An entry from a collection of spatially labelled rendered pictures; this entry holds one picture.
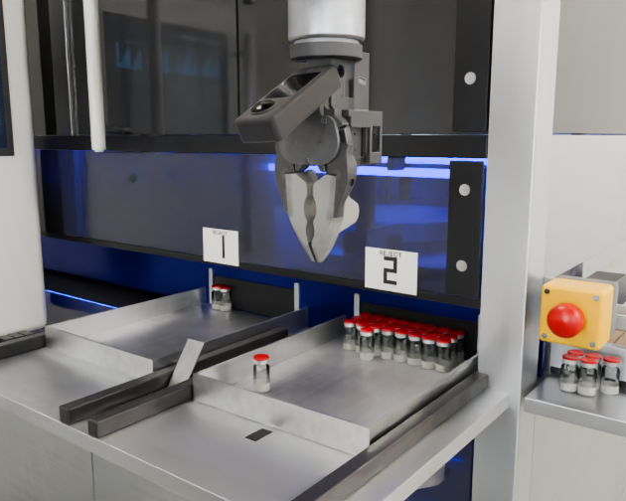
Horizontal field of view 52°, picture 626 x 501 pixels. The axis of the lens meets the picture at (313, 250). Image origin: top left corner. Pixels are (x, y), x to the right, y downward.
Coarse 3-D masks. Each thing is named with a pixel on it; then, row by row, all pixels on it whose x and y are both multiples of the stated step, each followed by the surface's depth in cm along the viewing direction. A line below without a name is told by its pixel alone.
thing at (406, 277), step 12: (372, 252) 94; (384, 252) 92; (396, 252) 91; (408, 252) 90; (372, 264) 94; (384, 264) 93; (408, 264) 90; (372, 276) 94; (396, 276) 92; (408, 276) 90; (384, 288) 93; (396, 288) 92; (408, 288) 91
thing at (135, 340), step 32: (96, 320) 109; (128, 320) 114; (160, 320) 116; (192, 320) 116; (224, 320) 116; (256, 320) 116; (288, 320) 109; (64, 352) 99; (96, 352) 94; (128, 352) 89; (160, 352) 99
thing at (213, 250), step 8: (208, 232) 114; (216, 232) 112; (224, 232) 111; (232, 232) 110; (208, 240) 114; (216, 240) 113; (232, 240) 110; (208, 248) 114; (216, 248) 113; (232, 248) 111; (208, 256) 115; (216, 256) 113; (232, 256) 111; (232, 264) 111
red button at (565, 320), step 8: (560, 304) 76; (568, 304) 75; (552, 312) 76; (560, 312) 75; (568, 312) 75; (576, 312) 74; (552, 320) 76; (560, 320) 75; (568, 320) 74; (576, 320) 74; (584, 320) 75; (552, 328) 76; (560, 328) 75; (568, 328) 75; (576, 328) 74; (560, 336) 76; (568, 336) 75
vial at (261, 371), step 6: (258, 366) 83; (264, 366) 83; (258, 372) 83; (264, 372) 83; (258, 378) 83; (264, 378) 83; (258, 384) 83; (264, 384) 83; (258, 390) 83; (264, 390) 84
